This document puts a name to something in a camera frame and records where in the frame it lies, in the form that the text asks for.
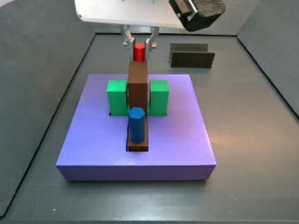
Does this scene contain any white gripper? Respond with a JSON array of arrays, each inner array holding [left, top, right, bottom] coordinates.
[[74, 0, 182, 60]]

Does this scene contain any red hexagonal peg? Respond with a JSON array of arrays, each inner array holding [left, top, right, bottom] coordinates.
[[133, 43, 145, 62]]

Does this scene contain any purple base board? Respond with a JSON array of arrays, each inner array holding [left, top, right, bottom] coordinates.
[[55, 74, 216, 181]]

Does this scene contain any green block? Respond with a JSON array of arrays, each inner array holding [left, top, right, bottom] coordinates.
[[106, 80, 170, 116]]

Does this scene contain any blue hexagonal peg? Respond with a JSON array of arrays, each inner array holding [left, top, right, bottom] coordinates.
[[128, 107, 145, 144]]

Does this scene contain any brown upright bracket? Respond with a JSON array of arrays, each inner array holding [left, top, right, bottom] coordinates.
[[126, 62, 148, 151]]

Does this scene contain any black angle bracket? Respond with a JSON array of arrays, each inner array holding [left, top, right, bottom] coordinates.
[[169, 43, 214, 68]]

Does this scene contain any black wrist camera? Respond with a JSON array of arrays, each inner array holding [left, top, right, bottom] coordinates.
[[168, 0, 225, 32]]

